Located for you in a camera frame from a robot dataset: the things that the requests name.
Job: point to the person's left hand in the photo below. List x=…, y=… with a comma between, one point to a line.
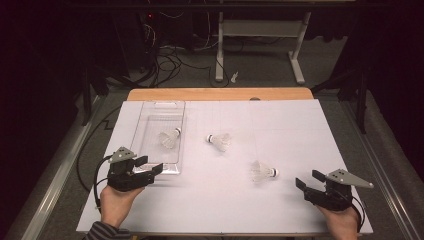
x=116, y=206

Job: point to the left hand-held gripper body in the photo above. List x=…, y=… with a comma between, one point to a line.
x=128, y=181

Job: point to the white metal desk frame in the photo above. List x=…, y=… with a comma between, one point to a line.
x=260, y=28

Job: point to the white table board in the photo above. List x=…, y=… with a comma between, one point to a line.
x=233, y=200

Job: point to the dark computer tower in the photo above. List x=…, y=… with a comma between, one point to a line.
x=136, y=36

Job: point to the small white floor scrap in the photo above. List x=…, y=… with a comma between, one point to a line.
x=234, y=77

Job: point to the wooden table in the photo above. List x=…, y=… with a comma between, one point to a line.
x=216, y=94

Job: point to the person's right hand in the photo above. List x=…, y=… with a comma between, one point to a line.
x=343, y=225

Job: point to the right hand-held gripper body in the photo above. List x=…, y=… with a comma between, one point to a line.
x=330, y=200

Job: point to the clear plastic bin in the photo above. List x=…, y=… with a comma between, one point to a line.
x=150, y=113

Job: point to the white feather shuttlecock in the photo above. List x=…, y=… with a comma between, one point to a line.
x=169, y=138
x=220, y=141
x=261, y=171

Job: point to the aluminium floor rail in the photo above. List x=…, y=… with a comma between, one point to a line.
x=383, y=186
x=56, y=180

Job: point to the black metal stand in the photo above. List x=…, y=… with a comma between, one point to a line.
x=361, y=100
x=87, y=96

